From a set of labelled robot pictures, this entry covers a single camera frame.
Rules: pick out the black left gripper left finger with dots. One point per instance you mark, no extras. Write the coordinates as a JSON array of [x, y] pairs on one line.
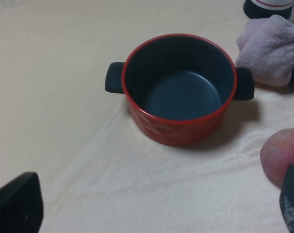
[[21, 205]]

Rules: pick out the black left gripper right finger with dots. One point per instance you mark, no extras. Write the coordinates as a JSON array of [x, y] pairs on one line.
[[286, 200]]

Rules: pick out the red peach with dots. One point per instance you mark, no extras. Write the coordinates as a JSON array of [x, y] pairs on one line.
[[276, 154]]

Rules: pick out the rolled lilac towel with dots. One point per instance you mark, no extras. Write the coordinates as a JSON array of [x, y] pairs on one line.
[[267, 49]]

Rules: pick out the red pot with black handles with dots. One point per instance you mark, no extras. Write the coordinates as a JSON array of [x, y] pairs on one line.
[[178, 87]]

